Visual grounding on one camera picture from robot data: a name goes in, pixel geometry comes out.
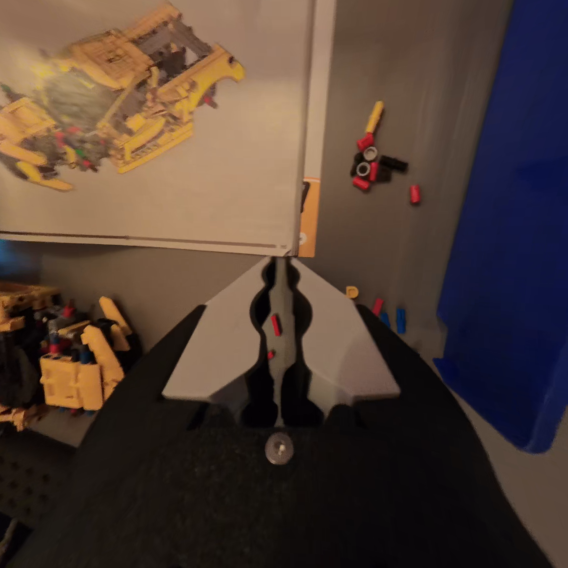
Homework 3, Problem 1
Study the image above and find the pile of small coloured bricks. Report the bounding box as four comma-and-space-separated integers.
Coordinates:
346, 100, 422, 335

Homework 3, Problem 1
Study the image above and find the blue plastic bin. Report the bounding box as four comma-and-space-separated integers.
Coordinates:
433, 0, 568, 454

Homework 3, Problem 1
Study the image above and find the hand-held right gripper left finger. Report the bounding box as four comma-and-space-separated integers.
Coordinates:
161, 256, 276, 422

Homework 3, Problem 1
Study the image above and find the instruction booklet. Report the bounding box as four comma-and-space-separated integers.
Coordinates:
0, 0, 336, 259

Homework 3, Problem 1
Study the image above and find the yellow brick model car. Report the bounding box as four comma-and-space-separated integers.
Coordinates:
0, 282, 143, 433

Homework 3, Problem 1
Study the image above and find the black dotted rubber mat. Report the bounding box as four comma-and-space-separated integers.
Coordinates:
0, 428, 80, 568

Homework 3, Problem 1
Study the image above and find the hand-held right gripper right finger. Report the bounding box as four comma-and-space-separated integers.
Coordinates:
288, 257, 401, 420

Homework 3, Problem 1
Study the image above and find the yellow brick hood panel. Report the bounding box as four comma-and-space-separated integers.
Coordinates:
40, 355, 105, 410

